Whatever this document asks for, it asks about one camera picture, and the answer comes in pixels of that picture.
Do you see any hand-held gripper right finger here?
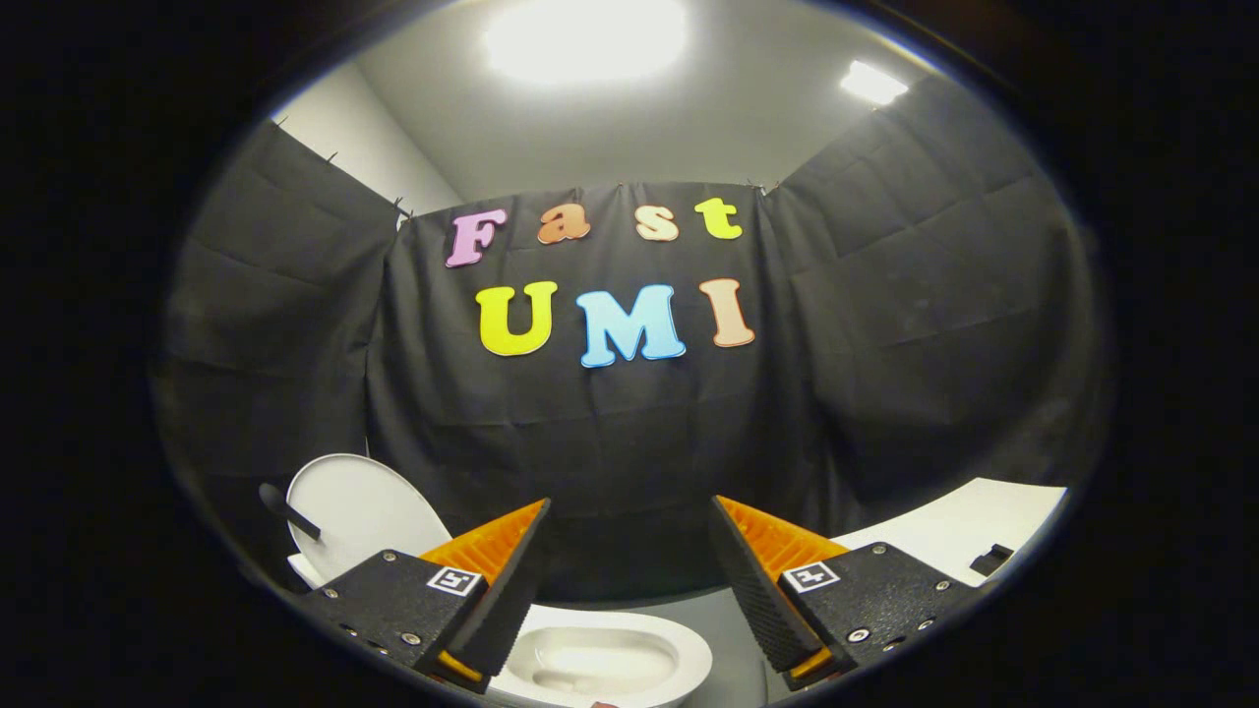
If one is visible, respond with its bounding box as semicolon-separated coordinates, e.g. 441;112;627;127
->
710;495;985;689

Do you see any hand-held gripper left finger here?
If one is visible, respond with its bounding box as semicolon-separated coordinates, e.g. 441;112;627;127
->
295;497;552;694

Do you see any white toilet lid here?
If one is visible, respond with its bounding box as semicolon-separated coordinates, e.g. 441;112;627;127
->
285;452;454;583

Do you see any black round lid handle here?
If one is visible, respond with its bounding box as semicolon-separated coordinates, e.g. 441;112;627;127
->
259;482;324;543

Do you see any white toilet bowl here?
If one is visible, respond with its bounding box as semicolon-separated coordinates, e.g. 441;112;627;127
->
487;604;714;708

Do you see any black backdrop cloth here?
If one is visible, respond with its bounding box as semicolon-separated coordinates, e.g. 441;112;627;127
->
150;74;1112;603

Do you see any grey drawer cabinet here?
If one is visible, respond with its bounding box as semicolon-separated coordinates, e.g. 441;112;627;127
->
834;477;1069;589

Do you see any small ceiling light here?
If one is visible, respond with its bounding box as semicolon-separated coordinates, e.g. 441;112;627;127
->
840;60;910;107

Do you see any large ceiling light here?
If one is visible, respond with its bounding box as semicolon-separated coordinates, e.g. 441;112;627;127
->
480;0;691;87

